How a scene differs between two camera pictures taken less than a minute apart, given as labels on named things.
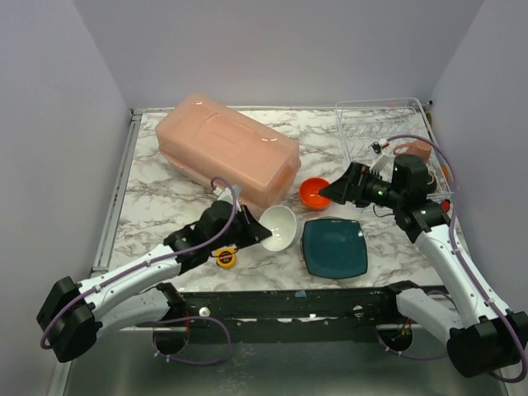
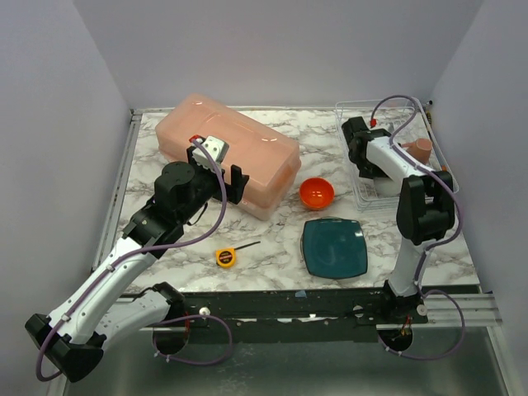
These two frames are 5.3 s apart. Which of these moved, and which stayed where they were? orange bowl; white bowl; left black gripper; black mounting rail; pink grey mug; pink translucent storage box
Moved: left black gripper; white bowl
Stayed: black mounting rail; pink grey mug; orange bowl; pink translucent storage box
